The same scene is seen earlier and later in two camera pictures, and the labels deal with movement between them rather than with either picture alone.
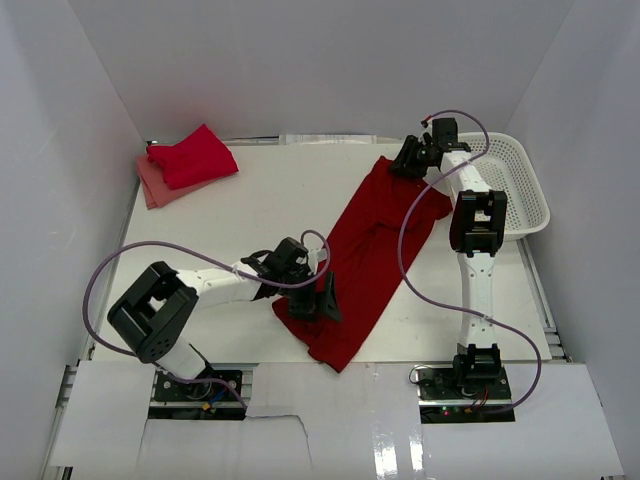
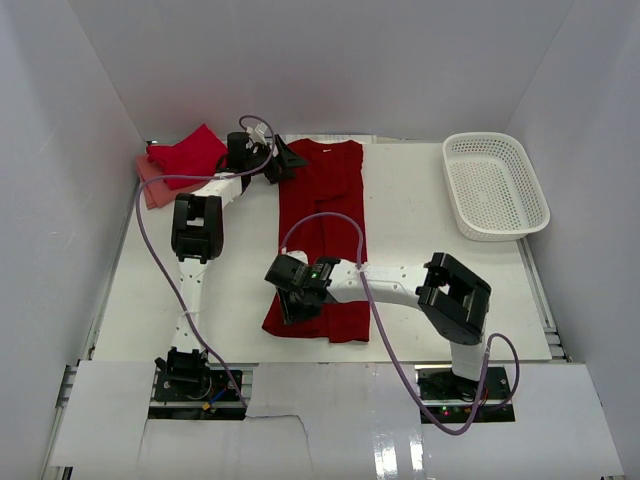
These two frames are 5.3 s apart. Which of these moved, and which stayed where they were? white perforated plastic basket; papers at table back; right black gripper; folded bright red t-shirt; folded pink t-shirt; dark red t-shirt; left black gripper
Moved: dark red t-shirt; left black gripper; right black gripper
Stayed: folded bright red t-shirt; folded pink t-shirt; papers at table back; white perforated plastic basket
